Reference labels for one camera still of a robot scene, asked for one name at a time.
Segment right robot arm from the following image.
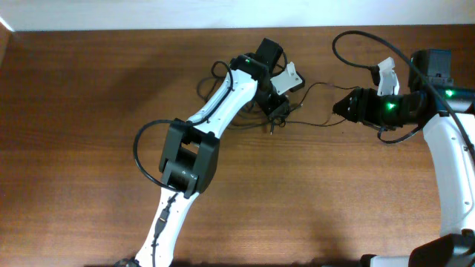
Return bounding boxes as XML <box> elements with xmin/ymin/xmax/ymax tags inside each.
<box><xmin>332</xmin><ymin>49</ymin><xmax>474</xmax><ymax>266</ymax></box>

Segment left camera cable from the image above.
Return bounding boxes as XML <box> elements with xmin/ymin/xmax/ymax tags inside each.
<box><xmin>132</xmin><ymin>59</ymin><xmax>235</xmax><ymax>267</ymax></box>

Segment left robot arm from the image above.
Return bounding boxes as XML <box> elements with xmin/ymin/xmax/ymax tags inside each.
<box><xmin>116</xmin><ymin>39</ymin><xmax>289</xmax><ymax>266</ymax></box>

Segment black USB cable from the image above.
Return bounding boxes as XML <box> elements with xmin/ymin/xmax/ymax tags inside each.
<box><xmin>195</xmin><ymin>66</ymin><xmax>298</xmax><ymax>136</ymax></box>

